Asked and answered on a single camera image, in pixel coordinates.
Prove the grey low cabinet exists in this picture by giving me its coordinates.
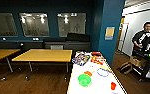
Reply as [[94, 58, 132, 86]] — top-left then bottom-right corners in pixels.
[[43, 40, 92, 52]]

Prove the colourful items pile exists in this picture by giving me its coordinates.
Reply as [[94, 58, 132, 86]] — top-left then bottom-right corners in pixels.
[[71, 52, 92, 67]]

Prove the dark interior window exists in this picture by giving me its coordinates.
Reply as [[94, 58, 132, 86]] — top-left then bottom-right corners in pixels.
[[56, 12, 87, 38], [0, 12, 19, 38], [18, 12, 51, 38]]

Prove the red orange snack box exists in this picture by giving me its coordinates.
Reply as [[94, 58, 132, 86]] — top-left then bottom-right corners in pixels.
[[89, 54, 107, 67]]

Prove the small orange bowl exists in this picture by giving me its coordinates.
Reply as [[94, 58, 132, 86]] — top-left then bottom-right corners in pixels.
[[83, 70, 94, 77]]

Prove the wooden office table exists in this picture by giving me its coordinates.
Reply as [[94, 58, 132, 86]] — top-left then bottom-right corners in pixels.
[[11, 48, 74, 82]]

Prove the green plastic bowl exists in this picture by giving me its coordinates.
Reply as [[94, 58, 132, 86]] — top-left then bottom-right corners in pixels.
[[77, 73, 93, 88]]

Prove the blue rimmed white bowl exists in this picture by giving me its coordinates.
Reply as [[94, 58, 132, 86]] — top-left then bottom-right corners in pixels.
[[96, 67, 111, 78]]

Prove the brown bag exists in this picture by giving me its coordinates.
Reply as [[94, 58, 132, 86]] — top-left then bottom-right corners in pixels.
[[118, 62, 134, 75]]

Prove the cardboard box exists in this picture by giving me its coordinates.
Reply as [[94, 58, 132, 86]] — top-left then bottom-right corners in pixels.
[[129, 55, 147, 68]]

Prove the man in dark shirt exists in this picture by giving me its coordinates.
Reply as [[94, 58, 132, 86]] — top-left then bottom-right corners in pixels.
[[131, 21, 150, 56]]

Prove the black wheeled cart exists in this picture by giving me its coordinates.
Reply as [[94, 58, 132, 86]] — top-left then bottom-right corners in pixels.
[[132, 49, 150, 82]]

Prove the yellow wall sign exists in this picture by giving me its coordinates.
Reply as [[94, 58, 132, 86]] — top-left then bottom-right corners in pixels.
[[104, 26, 116, 41]]

